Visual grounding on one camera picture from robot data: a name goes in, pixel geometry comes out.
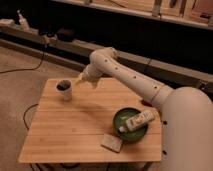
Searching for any white ceramic cup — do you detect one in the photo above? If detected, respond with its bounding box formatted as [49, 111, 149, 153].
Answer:
[56, 80, 72, 101]

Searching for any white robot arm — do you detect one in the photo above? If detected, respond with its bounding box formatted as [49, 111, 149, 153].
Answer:
[77, 47, 213, 171]

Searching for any black device on ledge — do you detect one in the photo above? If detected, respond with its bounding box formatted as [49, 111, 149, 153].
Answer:
[56, 29, 75, 42]

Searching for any wooden table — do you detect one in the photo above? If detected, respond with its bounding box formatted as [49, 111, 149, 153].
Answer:
[18, 78, 161, 163]

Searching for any green bowl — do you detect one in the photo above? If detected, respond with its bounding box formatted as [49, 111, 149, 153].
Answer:
[113, 107, 148, 142]

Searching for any dark red object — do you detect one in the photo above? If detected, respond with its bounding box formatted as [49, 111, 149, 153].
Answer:
[141, 99, 153, 107]

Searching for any white tube bottle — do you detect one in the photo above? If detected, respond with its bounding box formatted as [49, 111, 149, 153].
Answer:
[119, 110, 155, 133]

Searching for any beige sponge block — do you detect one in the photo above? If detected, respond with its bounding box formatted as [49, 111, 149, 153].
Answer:
[101, 134, 123, 153]

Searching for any white spray bottle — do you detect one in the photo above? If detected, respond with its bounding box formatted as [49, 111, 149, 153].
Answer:
[17, 11, 30, 31]

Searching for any black floor cable left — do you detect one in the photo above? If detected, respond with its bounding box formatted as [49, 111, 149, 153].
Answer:
[0, 44, 47, 76]

